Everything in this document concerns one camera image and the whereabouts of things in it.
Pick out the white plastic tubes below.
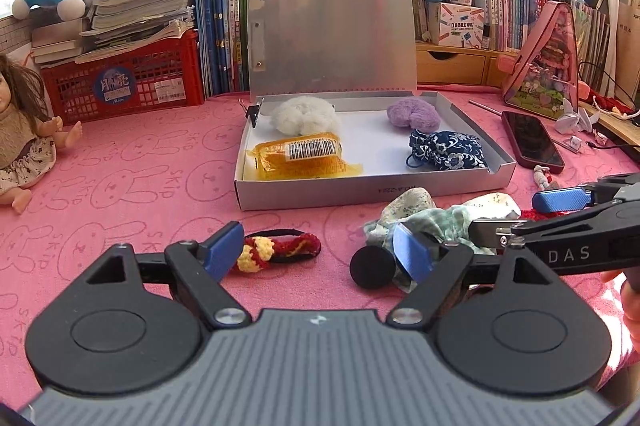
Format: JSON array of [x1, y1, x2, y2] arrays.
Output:
[[599, 0, 629, 83]]

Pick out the person's right hand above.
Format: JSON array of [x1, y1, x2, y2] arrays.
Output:
[[601, 269, 640, 347]]

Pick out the red and yellow crocheted hair tie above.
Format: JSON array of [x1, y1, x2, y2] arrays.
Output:
[[236, 229, 322, 275]]

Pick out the white colourful printer box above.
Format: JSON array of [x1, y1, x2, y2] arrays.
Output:
[[440, 1, 486, 48]]

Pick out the pink triangular case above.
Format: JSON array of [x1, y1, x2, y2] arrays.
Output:
[[502, 0, 582, 121]]

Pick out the red plastic crate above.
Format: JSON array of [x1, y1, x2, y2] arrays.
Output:
[[41, 29, 206, 126]]

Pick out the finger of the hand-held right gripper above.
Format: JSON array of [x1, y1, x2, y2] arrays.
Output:
[[531, 173, 640, 213], [470, 199, 640, 253]]

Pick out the dark smartphone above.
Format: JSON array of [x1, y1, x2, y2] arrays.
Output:
[[501, 110, 566, 174]]

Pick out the white fluffy scrunchie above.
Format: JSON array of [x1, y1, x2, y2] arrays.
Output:
[[270, 96, 342, 137]]

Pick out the green floral cloth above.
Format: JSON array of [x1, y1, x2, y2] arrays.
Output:
[[363, 187, 522, 294]]

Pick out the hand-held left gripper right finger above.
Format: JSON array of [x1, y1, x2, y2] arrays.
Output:
[[385, 223, 563, 327]]

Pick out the blue floral drawstring pouch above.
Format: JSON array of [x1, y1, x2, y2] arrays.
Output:
[[405, 129, 489, 171]]

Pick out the small figurine keychain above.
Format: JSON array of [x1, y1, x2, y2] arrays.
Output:
[[532, 165, 557, 193]]

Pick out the yellow plastic packet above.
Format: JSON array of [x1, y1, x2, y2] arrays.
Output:
[[245, 132, 364, 181]]

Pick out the black round disc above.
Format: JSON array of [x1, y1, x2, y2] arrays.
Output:
[[350, 245, 399, 290]]

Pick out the brown-haired doll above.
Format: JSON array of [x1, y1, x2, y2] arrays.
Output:
[[0, 54, 83, 215]]

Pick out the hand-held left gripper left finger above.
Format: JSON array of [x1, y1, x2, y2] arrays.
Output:
[[86, 221, 253, 329]]

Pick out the row of thin blue books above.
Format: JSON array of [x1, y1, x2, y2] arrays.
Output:
[[194, 0, 239, 97]]

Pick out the white paper crane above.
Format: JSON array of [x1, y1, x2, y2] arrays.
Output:
[[555, 99, 599, 135]]

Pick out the purple fluffy scrunchie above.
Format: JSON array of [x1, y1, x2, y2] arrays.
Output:
[[386, 99, 442, 130]]

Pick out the black binder clip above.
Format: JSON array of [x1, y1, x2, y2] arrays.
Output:
[[240, 99, 264, 129]]

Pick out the wooden drawer unit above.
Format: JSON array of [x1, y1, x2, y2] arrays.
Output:
[[415, 41, 522, 87]]

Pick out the stack of worn books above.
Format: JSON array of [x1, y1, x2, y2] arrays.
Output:
[[31, 0, 197, 68]]

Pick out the red crocheted hair bow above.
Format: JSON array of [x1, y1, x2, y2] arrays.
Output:
[[531, 205, 581, 223]]

